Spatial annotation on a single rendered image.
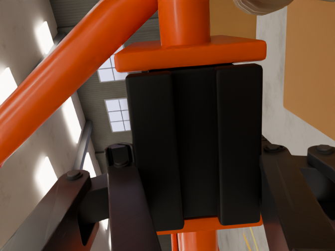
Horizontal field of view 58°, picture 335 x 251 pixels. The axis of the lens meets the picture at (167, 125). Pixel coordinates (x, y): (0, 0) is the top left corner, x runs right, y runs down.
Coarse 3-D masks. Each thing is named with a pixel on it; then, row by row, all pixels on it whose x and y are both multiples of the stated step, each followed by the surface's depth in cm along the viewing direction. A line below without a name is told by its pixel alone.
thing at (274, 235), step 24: (264, 168) 11; (288, 168) 11; (264, 192) 11; (288, 192) 9; (312, 192) 9; (264, 216) 11; (288, 216) 8; (312, 216) 8; (288, 240) 7; (312, 240) 7
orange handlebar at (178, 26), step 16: (160, 0) 12; (176, 0) 12; (192, 0) 12; (208, 0) 12; (160, 16) 13; (176, 16) 12; (192, 16) 12; (208, 16) 13; (160, 32) 17; (176, 32) 12; (192, 32) 12; (208, 32) 13; (176, 240) 20; (192, 240) 15; (208, 240) 15
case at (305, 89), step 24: (312, 0) 27; (288, 24) 32; (312, 24) 27; (288, 48) 33; (312, 48) 28; (288, 72) 33; (312, 72) 28; (288, 96) 34; (312, 96) 29; (312, 120) 29
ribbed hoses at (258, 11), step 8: (240, 0) 19; (248, 0) 18; (256, 0) 18; (264, 0) 17; (272, 0) 17; (280, 0) 16; (288, 0) 17; (328, 0) 12; (240, 8) 22; (248, 8) 20; (256, 8) 19; (264, 8) 18; (272, 8) 18; (280, 8) 19
